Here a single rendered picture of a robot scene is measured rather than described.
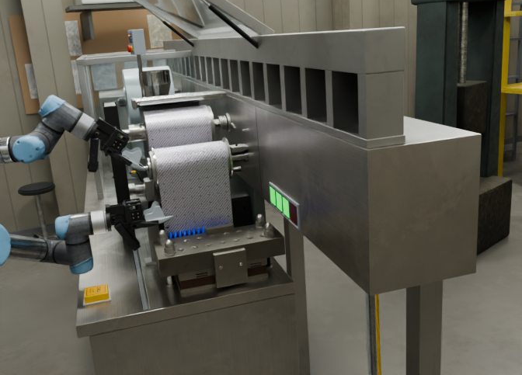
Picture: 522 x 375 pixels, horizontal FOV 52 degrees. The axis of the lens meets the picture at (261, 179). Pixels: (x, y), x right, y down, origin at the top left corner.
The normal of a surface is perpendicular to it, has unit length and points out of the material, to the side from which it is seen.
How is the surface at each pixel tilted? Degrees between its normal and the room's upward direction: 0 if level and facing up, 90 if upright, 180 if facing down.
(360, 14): 90
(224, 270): 90
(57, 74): 90
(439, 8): 89
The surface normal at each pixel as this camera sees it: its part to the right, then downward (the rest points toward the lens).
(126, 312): -0.07, -0.96
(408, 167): 0.29, 0.24
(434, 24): -0.76, 0.20
